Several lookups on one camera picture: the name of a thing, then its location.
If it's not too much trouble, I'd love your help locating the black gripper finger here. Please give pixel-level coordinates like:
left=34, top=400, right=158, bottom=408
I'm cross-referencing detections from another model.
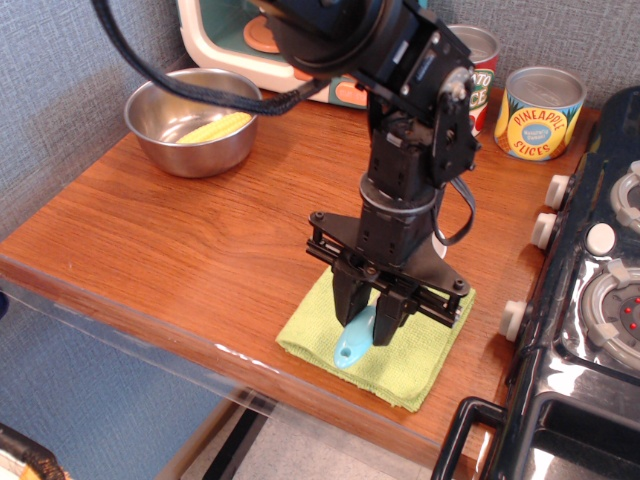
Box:
left=332, top=259, right=372, bottom=327
left=373, top=292, right=413, bottom=346

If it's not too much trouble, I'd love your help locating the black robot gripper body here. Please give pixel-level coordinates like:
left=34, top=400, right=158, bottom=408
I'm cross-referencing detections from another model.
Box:
left=307, top=189, right=470, bottom=327

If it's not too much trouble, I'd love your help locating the white spoon with blue handle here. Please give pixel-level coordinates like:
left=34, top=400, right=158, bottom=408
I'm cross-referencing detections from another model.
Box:
left=332, top=241, right=449, bottom=372

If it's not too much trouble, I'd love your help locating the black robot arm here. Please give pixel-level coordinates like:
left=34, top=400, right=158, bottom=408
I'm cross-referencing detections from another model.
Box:
left=259, top=1, right=479, bottom=346

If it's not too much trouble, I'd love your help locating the yellow-green folded cloth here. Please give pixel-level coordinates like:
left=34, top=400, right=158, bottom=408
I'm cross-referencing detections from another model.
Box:
left=276, top=269, right=476, bottom=413

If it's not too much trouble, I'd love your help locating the white stove knob bottom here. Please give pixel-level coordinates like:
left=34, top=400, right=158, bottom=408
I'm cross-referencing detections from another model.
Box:
left=499, top=300, right=527, bottom=342

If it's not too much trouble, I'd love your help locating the white stove knob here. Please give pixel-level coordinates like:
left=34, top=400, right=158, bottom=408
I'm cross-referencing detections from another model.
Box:
left=499, top=300, right=527, bottom=342
left=530, top=213, right=557, bottom=250
left=544, top=175, right=571, bottom=210

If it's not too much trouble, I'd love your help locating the white stove knob middle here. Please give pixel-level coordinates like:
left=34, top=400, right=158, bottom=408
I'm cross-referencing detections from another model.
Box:
left=530, top=213, right=557, bottom=250

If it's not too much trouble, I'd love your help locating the white stove knob top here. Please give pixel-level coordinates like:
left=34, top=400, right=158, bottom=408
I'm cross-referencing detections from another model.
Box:
left=544, top=175, right=571, bottom=210

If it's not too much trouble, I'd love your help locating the pineapple slices can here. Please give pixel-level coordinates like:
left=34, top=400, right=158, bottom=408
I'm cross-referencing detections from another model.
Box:
left=494, top=66, right=587, bottom=162

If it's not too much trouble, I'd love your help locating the yellow toy corn cob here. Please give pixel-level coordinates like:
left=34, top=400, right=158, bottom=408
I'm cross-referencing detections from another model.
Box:
left=176, top=112, right=252, bottom=145

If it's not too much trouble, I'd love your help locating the black toy stove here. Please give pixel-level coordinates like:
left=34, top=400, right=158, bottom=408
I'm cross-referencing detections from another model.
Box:
left=480, top=87, right=639, bottom=479

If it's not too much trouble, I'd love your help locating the tomato sauce can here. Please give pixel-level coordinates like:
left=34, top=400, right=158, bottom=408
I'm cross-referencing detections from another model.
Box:
left=449, top=24, right=501, bottom=136

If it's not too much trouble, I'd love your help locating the stainless steel bowl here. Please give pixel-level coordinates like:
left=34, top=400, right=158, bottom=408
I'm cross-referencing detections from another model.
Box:
left=124, top=82, right=258, bottom=179

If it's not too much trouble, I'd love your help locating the orange toy plate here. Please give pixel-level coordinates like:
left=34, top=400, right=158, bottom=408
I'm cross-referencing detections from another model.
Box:
left=243, top=16, right=279, bottom=54

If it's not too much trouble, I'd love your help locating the toy microwave oven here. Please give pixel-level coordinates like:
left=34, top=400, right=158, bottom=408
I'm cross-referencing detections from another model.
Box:
left=176, top=0, right=371, bottom=110

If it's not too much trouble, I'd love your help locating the clear acrylic edge guard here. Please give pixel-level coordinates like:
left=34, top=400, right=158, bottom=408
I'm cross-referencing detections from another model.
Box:
left=1, top=282, right=431, bottom=479

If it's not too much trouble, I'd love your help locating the black oven door handle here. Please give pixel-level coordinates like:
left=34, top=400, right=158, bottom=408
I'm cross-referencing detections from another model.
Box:
left=431, top=396, right=507, bottom=480

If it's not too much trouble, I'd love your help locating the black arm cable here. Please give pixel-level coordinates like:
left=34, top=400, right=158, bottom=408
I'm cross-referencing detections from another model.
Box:
left=91, top=0, right=331, bottom=117

